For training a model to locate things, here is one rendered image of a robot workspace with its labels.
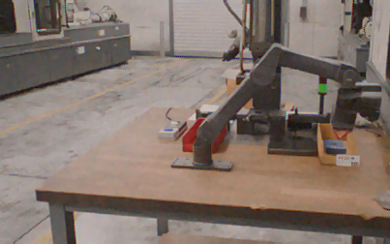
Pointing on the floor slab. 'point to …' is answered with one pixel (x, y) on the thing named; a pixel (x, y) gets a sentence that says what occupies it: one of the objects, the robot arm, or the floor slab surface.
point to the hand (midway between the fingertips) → (339, 134)
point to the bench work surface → (227, 187)
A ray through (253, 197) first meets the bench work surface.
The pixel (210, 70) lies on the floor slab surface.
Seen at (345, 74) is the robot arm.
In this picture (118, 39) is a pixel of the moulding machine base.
